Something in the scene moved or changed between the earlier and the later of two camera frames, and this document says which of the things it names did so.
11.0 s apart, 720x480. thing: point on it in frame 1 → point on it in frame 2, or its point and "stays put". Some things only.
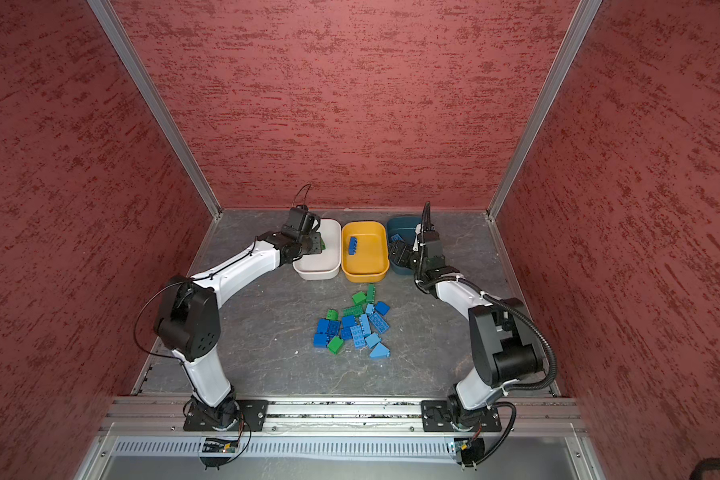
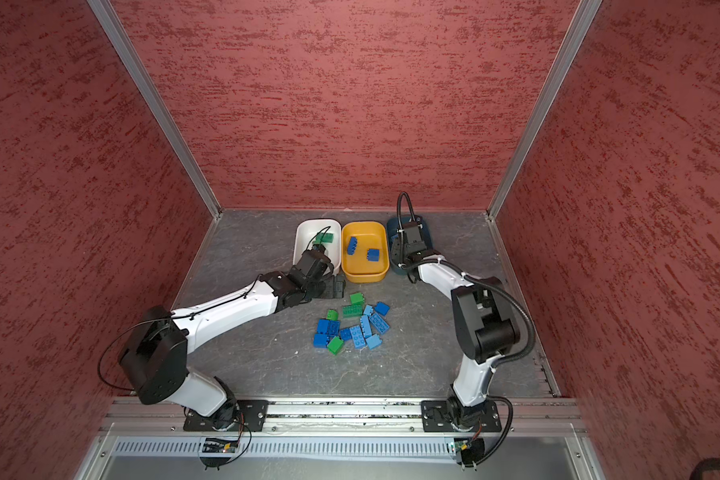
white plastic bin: (325, 265) stays put
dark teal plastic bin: (407, 227) stays put
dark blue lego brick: (352, 246) stays put
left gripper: (316, 239) → (329, 286)
